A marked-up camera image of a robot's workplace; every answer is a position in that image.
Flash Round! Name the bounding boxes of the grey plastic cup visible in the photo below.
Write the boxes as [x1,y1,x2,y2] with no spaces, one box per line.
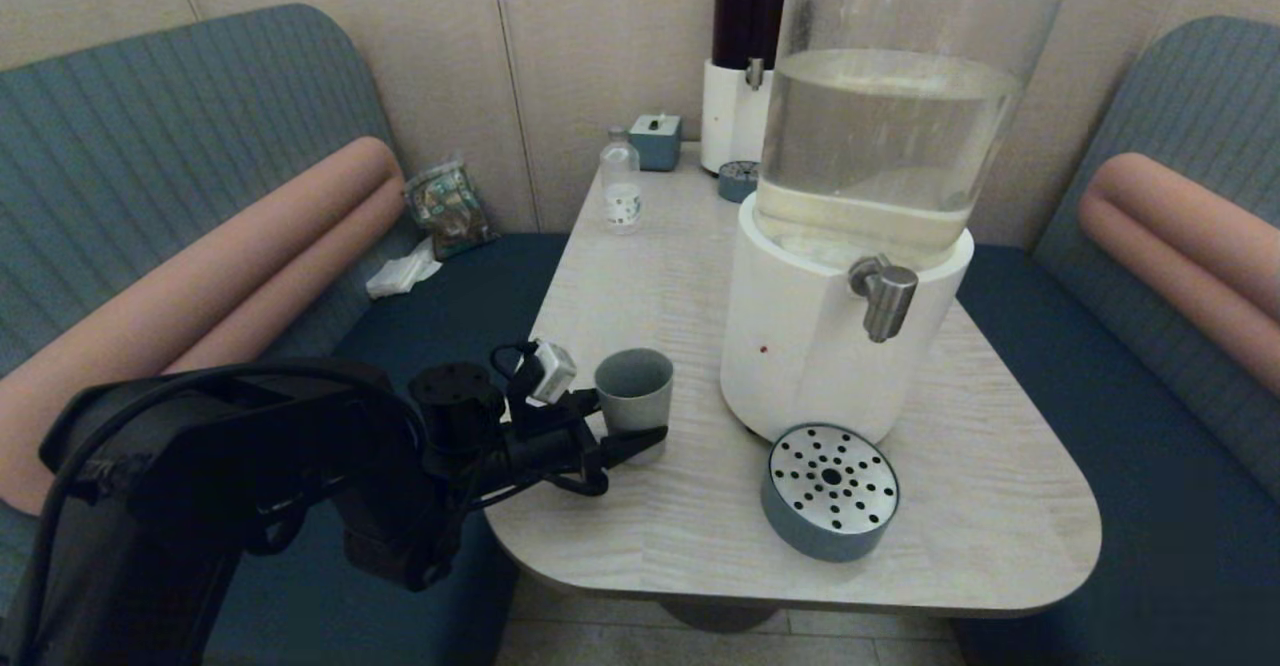
[594,348,675,465]

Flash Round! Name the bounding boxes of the clear water dispenser white base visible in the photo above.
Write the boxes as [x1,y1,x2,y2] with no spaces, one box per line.
[720,0,1085,445]

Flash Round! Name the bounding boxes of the large blue steel drip tray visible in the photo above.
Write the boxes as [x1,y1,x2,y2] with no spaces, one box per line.
[760,423,900,563]

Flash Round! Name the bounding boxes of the clear plastic bottle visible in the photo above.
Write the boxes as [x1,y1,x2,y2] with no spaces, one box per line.
[600,127,643,235]

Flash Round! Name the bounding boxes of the white crumpled tissue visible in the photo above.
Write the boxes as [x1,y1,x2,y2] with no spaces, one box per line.
[365,237,444,299]

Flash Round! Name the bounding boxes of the crinkled snack bag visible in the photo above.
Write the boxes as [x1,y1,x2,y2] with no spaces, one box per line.
[403,158,496,261]

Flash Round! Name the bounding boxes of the small blue steel drip tray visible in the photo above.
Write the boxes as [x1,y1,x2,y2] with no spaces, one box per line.
[717,160,761,204]

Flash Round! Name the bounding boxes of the blue-grey tissue box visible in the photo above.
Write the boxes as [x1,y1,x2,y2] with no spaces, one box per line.
[629,113,684,172]

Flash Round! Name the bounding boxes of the dark drink dispenser white base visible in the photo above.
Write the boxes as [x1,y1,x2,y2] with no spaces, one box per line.
[700,0,801,176]

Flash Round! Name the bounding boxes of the pink bolster cushion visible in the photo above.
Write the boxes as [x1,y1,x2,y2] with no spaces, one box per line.
[0,136,407,515]
[1076,152,1280,399]

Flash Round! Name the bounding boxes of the teal bench with snack bag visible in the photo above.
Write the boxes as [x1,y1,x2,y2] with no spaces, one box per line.
[0,3,571,666]

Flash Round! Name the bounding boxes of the teal empty bench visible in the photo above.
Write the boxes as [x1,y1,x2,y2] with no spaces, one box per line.
[950,16,1280,666]

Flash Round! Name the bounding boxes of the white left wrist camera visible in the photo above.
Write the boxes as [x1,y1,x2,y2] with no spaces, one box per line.
[527,339,579,407]

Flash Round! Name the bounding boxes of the table pedestal leg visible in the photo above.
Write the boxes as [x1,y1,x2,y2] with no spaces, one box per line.
[655,598,791,635]

